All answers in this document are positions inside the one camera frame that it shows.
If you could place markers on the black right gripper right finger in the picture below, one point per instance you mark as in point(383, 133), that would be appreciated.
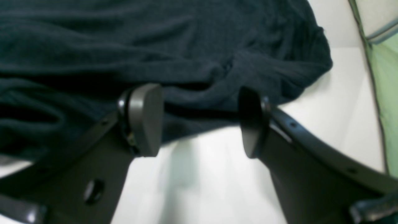
point(315, 184)

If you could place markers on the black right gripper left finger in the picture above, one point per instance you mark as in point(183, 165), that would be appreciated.
point(82, 183)

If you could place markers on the dark grey long-sleeve T-shirt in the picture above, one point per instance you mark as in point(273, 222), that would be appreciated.
point(64, 63)

